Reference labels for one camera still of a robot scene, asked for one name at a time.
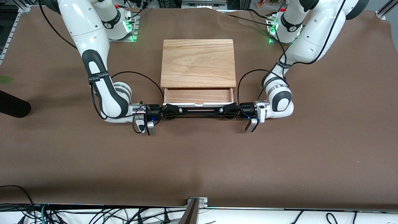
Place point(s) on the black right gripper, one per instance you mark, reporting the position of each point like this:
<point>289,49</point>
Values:
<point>153,112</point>

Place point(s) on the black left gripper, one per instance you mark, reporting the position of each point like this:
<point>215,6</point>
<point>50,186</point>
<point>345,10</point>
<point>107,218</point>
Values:
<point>246,110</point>

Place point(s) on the white front wooden drawer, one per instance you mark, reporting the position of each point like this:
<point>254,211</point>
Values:
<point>199,95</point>

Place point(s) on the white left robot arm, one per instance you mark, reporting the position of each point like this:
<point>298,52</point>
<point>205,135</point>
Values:
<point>314,40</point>

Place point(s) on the wooden top drawer cabinet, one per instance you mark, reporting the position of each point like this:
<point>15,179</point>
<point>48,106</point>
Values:
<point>197,60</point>

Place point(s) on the brown table mat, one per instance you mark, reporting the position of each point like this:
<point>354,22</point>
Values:
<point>199,161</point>

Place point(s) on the grey electronics box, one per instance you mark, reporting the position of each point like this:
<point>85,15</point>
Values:
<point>202,4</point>

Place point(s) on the black rounded object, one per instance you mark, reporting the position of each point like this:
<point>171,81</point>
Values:
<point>14,105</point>

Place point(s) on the green leaf-shaped object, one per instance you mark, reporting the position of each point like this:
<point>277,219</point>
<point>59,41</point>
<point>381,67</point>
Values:
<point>6,79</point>

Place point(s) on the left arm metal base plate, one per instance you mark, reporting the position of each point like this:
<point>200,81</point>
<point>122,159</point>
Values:
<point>273,41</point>

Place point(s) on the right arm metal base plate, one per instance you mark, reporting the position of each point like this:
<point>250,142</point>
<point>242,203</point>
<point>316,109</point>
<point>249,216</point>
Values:
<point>133,31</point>

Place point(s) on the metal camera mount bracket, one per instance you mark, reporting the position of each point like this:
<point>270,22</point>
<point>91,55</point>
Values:
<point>196,202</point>

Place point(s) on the aluminium profile rail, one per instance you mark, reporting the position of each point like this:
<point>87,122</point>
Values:
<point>385,11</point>
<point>12,31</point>

